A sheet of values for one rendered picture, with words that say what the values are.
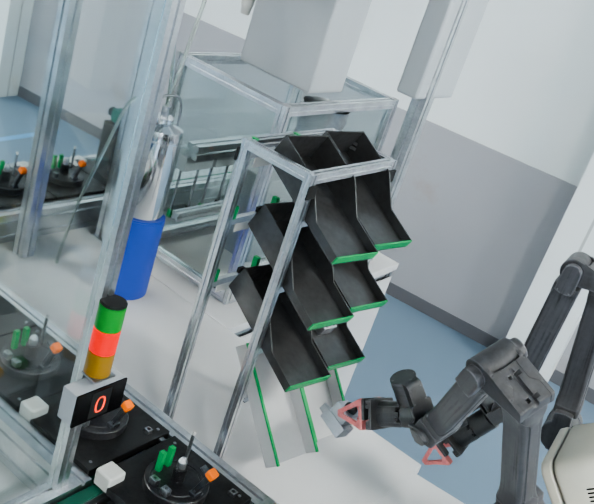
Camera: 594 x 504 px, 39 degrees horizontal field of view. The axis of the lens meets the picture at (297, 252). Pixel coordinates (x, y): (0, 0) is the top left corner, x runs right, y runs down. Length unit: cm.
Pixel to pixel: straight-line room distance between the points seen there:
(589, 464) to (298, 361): 65
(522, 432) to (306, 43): 162
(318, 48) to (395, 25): 243
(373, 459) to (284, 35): 133
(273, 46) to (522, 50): 231
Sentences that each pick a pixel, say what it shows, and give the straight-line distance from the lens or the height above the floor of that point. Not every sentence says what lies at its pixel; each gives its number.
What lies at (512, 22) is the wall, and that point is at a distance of 488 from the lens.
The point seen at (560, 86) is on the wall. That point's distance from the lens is 483.
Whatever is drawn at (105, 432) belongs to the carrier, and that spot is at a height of 99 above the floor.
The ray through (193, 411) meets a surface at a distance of 227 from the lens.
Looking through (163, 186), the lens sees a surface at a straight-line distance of 251.
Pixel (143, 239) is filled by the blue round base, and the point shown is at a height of 108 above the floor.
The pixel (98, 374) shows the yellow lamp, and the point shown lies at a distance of 160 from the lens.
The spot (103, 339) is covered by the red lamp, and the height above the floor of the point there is 135.
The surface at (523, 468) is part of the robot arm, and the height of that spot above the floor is 141.
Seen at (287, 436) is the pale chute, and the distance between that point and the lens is 201.
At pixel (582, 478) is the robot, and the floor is 133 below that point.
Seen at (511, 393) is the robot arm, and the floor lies 156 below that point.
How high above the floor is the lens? 219
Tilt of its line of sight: 24 degrees down
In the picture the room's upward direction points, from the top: 19 degrees clockwise
